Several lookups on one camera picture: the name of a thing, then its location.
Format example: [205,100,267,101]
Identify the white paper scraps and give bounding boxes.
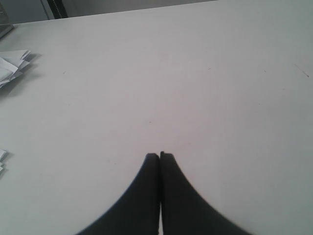
[0,149,7,173]

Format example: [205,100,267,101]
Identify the dark post in background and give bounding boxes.
[47,0,68,19]

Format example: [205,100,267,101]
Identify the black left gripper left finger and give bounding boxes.
[79,153,160,235]

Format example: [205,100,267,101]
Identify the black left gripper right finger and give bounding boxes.
[160,152,247,235]

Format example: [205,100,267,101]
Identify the pile of white papers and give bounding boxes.
[0,50,31,88]

